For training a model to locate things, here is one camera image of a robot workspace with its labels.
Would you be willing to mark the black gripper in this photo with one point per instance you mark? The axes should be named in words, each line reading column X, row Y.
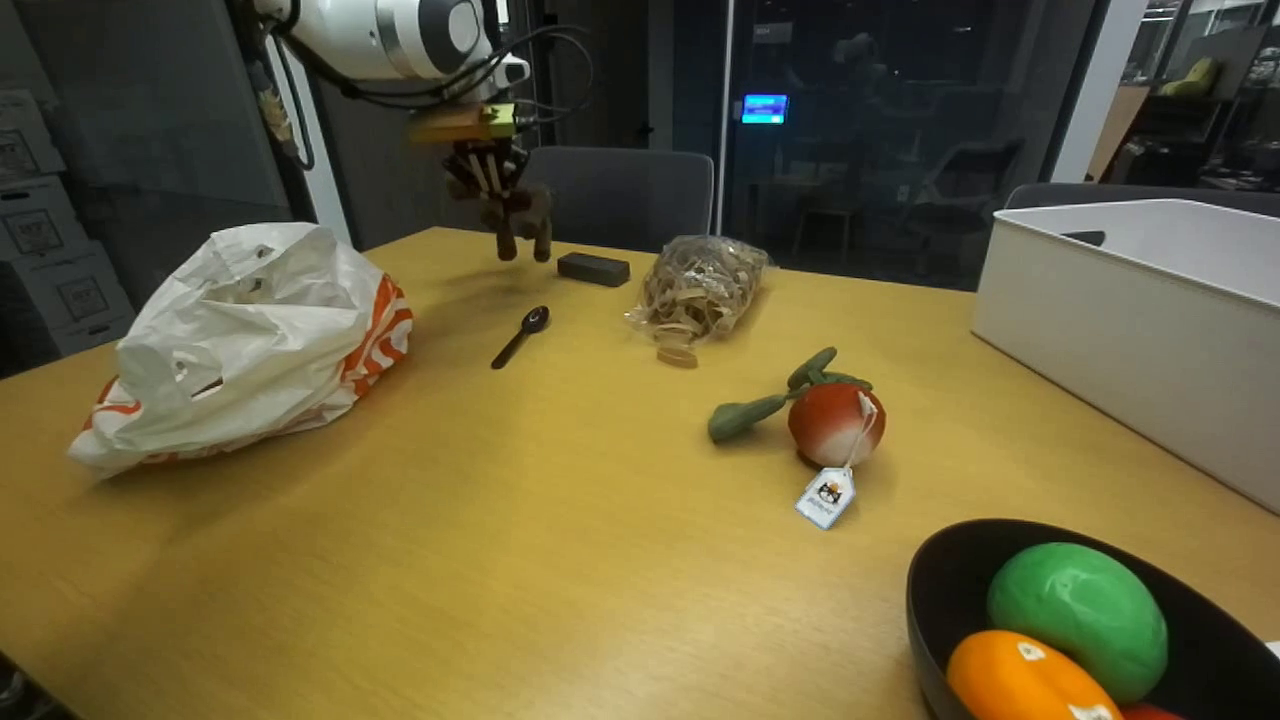
column 486, row 157

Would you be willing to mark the brown plush moose toy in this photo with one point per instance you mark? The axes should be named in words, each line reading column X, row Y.
column 520, row 221

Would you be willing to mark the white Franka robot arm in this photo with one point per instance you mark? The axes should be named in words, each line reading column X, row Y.
column 385, row 38

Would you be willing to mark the orange egg-shaped toy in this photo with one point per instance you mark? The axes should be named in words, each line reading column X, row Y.
column 1022, row 682

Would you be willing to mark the green egg-shaped toy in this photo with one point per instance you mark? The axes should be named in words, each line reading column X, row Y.
column 1083, row 615

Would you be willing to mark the red toy in bowl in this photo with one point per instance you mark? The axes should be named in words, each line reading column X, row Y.
column 1152, row 712

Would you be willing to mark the grey office chair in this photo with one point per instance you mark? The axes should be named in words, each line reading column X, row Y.
column 614, row 194

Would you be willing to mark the dark grey rectangular block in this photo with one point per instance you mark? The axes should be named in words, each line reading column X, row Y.
column 594, row 270

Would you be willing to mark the clear bag of rubber bands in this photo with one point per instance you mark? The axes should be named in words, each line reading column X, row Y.
column 703, row 285

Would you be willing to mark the tan rubber band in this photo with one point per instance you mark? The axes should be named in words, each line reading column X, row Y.
column 677, row 356

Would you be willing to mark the glowing blue screen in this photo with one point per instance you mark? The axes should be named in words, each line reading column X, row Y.
column 767, row 109

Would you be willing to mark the white plastic bag orange print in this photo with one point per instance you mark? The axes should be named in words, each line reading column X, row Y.
column 241, row 346

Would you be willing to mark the red plush radish green leaves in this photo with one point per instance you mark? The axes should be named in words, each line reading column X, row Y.
column 834, row 421

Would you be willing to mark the grey stacked storage crates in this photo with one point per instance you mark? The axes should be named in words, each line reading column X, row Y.
column 53, row 242

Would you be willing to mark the white paper tag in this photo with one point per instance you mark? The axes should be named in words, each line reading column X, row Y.
column 824, row 498

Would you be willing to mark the black bowl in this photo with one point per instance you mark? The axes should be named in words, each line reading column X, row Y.
column 963, row 615

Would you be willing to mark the white rectangular box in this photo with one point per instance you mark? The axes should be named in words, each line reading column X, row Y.
column 1134, row 320

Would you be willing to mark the white metal frame post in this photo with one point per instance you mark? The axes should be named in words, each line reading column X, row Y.
column 1100, row 84
column 727, row 121

